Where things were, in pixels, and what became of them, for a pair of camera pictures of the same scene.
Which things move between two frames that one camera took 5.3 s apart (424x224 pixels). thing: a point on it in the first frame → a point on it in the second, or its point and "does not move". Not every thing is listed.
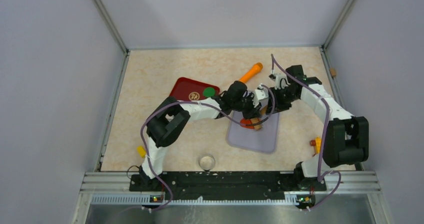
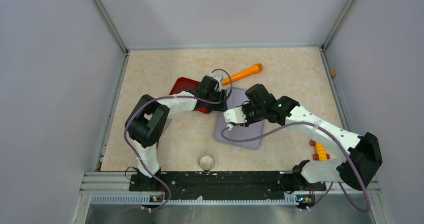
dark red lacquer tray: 186,89 does not move
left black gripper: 253,112 → 220,107
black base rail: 225,185 does not move
